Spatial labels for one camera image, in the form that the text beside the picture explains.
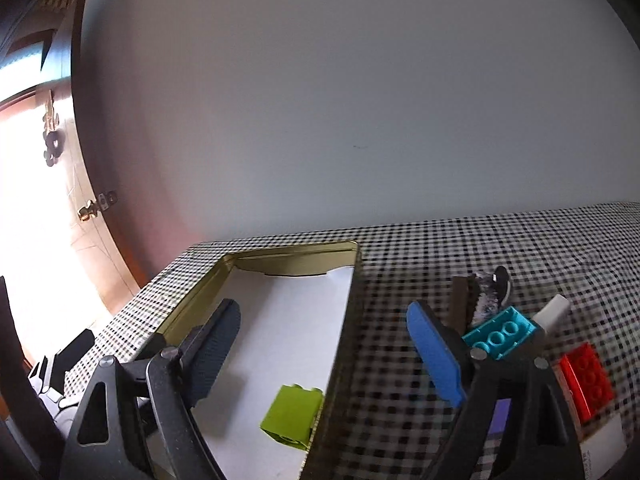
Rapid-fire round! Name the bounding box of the white charger adapter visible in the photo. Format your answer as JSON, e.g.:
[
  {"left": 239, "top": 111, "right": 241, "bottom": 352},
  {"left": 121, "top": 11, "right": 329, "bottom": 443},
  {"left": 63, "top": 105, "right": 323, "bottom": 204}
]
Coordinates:
[{"left": 532, "top": 294, "right": 572, "bottom": 336}]

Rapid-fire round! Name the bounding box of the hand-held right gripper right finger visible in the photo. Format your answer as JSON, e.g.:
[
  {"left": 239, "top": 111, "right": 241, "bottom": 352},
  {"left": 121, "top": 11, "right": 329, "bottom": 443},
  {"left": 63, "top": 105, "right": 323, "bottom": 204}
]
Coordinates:
[{"left": 406, "top": 300, "right": 587, "bottom": 480}]

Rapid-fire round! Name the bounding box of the teal building brick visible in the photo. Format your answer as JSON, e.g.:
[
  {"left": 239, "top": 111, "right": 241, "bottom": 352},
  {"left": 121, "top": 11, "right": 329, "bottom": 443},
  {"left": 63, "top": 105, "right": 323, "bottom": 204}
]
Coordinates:
[{"left": 462, "top": 306, "right": 546, "bottom": 361}]

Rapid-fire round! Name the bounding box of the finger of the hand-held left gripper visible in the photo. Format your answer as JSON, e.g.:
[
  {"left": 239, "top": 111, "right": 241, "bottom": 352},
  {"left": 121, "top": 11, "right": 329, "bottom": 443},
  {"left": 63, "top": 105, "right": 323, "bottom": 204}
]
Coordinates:
[{"left": 52, "top": 329, "right": 97, "bottom": 378}]

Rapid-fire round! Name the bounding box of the checked tablecloth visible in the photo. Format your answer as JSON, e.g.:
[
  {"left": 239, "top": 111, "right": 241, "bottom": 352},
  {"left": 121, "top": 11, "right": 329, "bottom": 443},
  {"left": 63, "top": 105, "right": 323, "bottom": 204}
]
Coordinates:
[{"left": 65, "top": 202, "right": 640, "bottom": 480}]

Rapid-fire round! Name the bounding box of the crumpled patterned cloth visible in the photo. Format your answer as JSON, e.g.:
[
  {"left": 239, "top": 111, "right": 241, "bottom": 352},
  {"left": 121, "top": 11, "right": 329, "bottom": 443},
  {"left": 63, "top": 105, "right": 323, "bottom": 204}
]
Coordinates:
[{"left": 451, "top": 266, "right": 513, "bottom": 333}]

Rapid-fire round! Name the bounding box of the dark wooden door frame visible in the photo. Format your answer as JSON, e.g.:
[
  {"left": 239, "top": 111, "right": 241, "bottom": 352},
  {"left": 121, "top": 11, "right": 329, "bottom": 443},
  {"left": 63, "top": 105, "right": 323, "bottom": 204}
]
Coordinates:
[{"left": 69, "top": 0, "right": 157, "bottom": 291}]

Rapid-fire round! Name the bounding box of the brass door latch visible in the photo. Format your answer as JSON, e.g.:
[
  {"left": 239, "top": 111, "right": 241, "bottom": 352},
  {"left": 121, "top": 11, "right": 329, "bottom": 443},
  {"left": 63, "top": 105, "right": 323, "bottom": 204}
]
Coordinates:
[{"left": 78, "top": 190, "right": 118, "bottom": 222}]

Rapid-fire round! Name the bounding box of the gold metal tin box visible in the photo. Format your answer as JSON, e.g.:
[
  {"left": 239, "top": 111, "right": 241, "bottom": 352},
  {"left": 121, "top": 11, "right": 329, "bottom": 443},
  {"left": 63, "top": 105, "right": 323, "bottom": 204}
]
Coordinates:
[{"left": 150, "top": 241, "right": 362, "bottom": 480}]

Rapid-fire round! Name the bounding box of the ornate door handle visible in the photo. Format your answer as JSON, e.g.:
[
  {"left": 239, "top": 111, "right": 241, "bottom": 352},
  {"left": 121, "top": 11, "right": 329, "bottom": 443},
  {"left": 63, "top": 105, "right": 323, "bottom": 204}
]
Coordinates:
[{"left": 40, "top": 100, "right": 67, "bottom": 168}]

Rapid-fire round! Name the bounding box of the lime green building brick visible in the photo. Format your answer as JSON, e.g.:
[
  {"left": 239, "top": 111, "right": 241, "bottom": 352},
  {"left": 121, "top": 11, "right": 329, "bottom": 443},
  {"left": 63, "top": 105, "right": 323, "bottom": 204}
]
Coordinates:
[{"left": 259, "top": 384, "right": 326, "bottom": 453}]

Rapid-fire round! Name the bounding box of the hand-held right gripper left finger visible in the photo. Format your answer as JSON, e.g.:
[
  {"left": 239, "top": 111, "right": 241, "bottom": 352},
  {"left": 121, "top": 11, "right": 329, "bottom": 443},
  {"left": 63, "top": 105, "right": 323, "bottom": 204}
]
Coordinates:
[{"left": 60, "top": 298, "right": 242, "bottom": 480}]

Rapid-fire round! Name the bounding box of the small purple block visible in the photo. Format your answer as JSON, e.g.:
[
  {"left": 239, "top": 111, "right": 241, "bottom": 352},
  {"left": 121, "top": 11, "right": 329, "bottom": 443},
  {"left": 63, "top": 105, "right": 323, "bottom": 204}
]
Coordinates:
[{"left": 487, "top": 399, "right": 513, "bottom": 436}]

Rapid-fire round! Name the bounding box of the white card box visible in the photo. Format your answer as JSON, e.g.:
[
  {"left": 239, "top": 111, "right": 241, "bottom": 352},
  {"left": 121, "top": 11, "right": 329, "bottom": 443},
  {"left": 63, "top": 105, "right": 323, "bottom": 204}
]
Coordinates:
[{"left": 577, "top": 400, "right": 628, "bottom": 478}]

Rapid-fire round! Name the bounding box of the white paper sheet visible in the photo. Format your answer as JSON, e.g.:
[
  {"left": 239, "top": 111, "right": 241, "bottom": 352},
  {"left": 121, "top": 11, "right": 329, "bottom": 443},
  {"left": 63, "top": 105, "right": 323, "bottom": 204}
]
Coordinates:
[{"left": 190, "top": 266, "right": 356, "bottom": 480}]

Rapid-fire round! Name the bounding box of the red building brick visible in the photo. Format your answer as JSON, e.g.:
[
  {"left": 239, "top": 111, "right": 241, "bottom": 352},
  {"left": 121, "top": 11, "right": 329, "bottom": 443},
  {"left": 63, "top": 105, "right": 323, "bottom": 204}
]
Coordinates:
[{"left": 557, "top": 342, "right": 617, "bottom": 423}]

